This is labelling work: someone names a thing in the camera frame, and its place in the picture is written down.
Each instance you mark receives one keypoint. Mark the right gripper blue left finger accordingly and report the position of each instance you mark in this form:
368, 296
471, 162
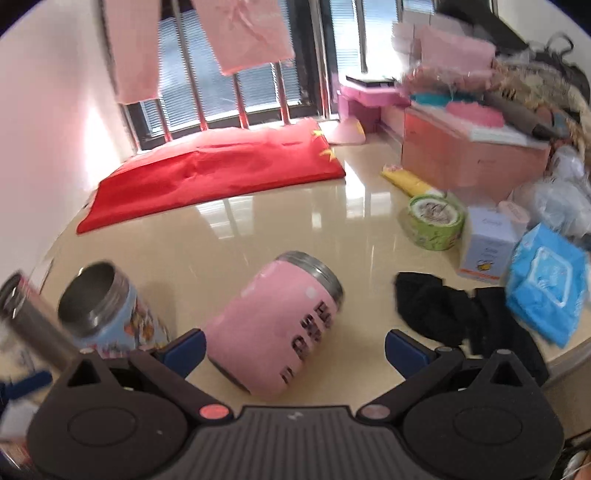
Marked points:
184, 354

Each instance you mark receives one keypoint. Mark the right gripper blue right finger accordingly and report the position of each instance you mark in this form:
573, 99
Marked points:
405, 354

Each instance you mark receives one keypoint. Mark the pink steel cup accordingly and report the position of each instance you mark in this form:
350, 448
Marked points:
261, 339

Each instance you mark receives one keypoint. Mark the blue cartoon steel cup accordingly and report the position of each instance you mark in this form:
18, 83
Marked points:
102, 311

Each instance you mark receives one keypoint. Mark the black cloth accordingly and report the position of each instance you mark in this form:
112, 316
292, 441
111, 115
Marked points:
451, 316

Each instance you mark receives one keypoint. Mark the green tape roll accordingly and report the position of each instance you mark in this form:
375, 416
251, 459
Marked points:
433, 222

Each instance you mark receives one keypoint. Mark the white small carton box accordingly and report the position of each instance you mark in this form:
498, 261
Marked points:
487, 244

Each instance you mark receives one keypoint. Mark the blue wet wipes pack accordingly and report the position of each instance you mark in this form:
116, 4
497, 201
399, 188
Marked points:
547, 284

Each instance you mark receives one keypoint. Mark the tall stainless steel flask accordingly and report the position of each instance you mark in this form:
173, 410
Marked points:
34, 321

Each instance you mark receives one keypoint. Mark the yellow tube package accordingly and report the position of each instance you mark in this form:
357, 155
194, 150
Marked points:
408, 182

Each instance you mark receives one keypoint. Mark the red flag cloth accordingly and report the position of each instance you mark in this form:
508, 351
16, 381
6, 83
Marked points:
213, 165

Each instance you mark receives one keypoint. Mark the pink storage box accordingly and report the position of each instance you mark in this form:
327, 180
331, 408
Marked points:
448, 159

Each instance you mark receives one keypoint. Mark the pink seashell ornament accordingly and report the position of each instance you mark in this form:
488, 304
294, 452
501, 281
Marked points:
348, 131

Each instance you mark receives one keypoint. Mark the magenta pink box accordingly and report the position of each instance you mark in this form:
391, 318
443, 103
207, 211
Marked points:
366, 103

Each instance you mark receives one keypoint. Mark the floral fabric bag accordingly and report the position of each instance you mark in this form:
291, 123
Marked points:
562, 111

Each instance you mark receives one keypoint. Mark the steel window railing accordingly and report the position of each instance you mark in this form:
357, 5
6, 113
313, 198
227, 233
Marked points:
242, 35

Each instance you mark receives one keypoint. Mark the black window frame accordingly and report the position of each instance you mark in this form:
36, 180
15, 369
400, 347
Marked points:
330, 38

